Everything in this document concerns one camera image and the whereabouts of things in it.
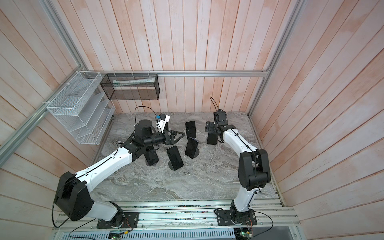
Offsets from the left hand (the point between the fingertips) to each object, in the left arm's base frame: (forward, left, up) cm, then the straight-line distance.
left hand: (180, 137), depth 74 cm
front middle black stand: (-6, +7, -20) cm, 22 cm away
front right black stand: (+6, -9, -27) cm, 29 cm away
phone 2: (-2, +4, -17) cm, 18 cm away
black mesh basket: (+47, +37, -2) cm, 60 cm away
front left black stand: (-4, +21, -23) cm, 31 cm away
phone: (+18, -5, -16) cm, 25 cm away
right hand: (+18, -20, -12) cm, 30 cm away
